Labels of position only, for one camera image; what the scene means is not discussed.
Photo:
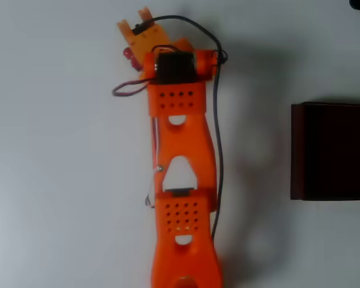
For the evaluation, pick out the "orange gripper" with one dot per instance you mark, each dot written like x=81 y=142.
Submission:
x=131 y=38

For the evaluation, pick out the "small red object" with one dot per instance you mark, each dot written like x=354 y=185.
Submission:
x=128 y=54

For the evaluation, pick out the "dark brown box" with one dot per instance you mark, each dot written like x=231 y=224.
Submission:
x=333 y=150

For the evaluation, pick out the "pale orange camera mount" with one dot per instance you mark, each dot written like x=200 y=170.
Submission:
x=147 y=42

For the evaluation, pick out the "small black camera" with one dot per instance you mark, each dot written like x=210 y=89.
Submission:
x=136 y=30

